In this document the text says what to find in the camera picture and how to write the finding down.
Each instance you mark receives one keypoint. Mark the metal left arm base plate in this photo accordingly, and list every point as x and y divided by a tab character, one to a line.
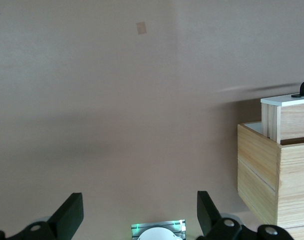
139	226

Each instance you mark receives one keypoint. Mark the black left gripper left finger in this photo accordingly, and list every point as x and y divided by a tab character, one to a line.
67	217

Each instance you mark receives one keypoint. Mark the light wooden drawer cabinet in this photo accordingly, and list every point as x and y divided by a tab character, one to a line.
259	165

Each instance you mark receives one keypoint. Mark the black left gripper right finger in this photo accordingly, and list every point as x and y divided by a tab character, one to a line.
211	222

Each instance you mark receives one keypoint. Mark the small brown tape patch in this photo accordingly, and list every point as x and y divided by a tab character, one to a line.
141	27

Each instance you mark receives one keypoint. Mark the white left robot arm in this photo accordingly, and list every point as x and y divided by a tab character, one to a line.
158	235

